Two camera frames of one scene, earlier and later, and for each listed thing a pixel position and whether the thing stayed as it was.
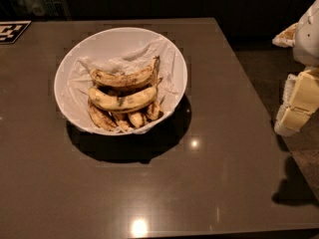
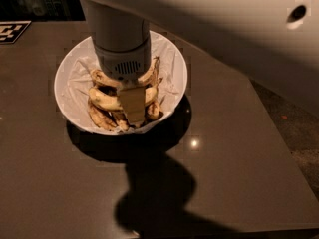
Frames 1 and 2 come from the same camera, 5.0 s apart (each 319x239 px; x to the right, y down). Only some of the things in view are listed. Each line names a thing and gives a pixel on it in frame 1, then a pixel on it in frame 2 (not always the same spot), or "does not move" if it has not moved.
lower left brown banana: [102, 118] does not move
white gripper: [307, 39] -> [124, 63]
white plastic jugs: [34, 2] does not move
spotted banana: [126, 79] does not move
